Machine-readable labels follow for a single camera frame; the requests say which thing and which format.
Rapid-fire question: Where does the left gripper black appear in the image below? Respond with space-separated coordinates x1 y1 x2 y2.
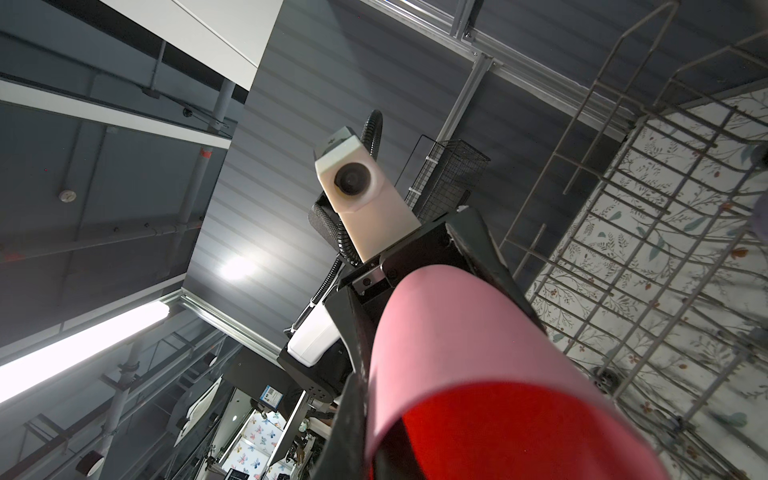
312 207 546 479

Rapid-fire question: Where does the pink cup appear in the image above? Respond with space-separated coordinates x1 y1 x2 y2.
365 265 667 479

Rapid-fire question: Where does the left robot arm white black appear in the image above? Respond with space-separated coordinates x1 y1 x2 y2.
278 208 543 479

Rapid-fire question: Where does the floral table mat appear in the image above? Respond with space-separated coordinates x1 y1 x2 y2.
528 90 767 479

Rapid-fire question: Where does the black wire wall basket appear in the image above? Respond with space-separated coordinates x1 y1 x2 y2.
395 135 490 224

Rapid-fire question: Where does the grey wire dish rack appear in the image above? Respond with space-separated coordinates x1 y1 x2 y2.
502 1 767 479

